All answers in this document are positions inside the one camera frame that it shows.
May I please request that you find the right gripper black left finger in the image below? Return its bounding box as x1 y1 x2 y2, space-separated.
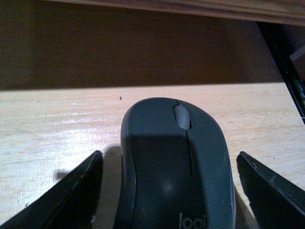
1 151 103 229

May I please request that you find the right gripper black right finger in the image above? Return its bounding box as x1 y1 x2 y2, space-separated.
237 151 305 229

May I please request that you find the dark grey wireless mouse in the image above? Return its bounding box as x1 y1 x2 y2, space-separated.
113 98 236 229

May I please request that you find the wooden keyboard tray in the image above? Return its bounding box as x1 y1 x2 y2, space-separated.
0 83 305 229

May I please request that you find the wooden desk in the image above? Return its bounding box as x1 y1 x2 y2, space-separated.
0 0 282 90

